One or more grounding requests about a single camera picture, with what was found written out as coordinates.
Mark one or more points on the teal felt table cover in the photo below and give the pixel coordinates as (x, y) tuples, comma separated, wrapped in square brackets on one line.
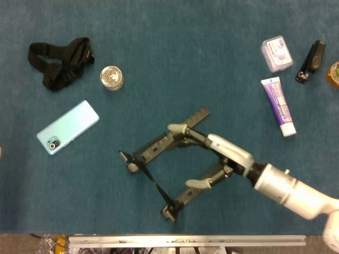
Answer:
[(169, 53)]

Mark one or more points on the aluminium profile rail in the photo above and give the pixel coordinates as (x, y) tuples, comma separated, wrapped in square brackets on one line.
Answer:
[(185, 241)]

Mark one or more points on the black folding laptop stand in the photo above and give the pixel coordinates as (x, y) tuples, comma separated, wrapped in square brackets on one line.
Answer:
[(197, 115)]

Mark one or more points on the light blue smartphone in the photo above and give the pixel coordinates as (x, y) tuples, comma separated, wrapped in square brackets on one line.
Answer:
[(69, 127)]

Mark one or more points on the purple white toothpaste tube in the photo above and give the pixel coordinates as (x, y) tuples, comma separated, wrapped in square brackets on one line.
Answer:
[(278, 105)]

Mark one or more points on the black stapler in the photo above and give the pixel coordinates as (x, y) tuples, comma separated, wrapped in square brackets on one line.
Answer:
[(315, 59)]

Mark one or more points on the yellow plastic part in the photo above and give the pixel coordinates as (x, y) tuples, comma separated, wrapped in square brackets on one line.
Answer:
[(61, 240)]

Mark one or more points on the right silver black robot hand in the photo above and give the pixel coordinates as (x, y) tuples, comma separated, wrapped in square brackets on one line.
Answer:
[(230, 150)]

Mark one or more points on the clear jar of paper clips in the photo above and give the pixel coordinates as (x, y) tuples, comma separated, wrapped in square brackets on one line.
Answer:
[(111, 78)]

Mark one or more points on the clear crumpled plastic bag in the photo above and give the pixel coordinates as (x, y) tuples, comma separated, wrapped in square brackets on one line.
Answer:
[(45, 244)]

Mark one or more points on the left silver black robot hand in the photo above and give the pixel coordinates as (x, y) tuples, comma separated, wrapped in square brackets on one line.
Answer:
[(0, 153)]

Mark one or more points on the clear box with purple label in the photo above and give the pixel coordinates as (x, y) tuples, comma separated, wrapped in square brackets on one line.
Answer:
[(276, 54)]

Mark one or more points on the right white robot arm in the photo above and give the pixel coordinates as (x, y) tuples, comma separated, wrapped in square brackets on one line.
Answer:
[(291, 188)]

